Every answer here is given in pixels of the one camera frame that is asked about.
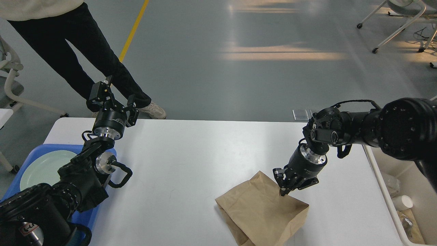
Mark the clear floor plate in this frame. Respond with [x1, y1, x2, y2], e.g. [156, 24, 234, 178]
[292, 109, 309, 122]
[310, 109, 321, 119]

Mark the white paper cup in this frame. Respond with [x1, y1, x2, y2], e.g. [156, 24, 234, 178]
[391, 195, 414, 211]
[381, 172, 401, 197]

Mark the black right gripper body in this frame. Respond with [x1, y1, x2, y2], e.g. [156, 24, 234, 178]
[286, 143, 327, 184]

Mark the light green plate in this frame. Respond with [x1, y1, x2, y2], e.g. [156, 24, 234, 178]
[20, 150, 76, 191]

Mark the clear floor plate left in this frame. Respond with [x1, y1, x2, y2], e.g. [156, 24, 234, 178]
[292, 109, 309, 122]

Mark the blue plastic tray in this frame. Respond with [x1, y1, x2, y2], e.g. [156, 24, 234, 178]
[1, 144, 118, 246]

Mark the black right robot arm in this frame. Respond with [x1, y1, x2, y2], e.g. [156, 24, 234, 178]
[273, 98, 437, 196]

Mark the clear plastic wrapper in bin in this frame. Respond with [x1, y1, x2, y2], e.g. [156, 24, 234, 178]
[400, 216, 413, 238]

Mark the white paper cup in bin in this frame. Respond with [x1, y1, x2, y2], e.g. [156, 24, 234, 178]
[391, 195, 414, 211]

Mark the white plastic bin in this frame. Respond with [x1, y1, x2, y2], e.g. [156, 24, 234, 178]
[363, 146, 437, 246]

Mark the clear floor plate right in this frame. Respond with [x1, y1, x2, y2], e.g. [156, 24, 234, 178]
[310, 109, 321, 119]

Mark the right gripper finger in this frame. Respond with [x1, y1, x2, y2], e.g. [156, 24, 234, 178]
[289, 178, 319, 191]
[272, 167, 291, 197]

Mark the brown paper bag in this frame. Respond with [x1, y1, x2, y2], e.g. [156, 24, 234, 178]
[215, 171, 309, 246]

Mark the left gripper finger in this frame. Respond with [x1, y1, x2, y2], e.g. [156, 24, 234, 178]
[125, 94, 139, 127]
[86, 76, 115, 112]

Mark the white office chair left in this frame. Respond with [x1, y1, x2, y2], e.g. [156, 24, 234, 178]
[0, 34, 70, 174]

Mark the person in cream sweater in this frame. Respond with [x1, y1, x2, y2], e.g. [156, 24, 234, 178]
[1, 0, 167, 119]

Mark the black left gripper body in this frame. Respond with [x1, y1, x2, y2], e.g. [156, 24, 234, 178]
[93, 102, 127, 140]

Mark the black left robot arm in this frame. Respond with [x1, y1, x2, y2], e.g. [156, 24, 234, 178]
[0, 76, 139, 246]

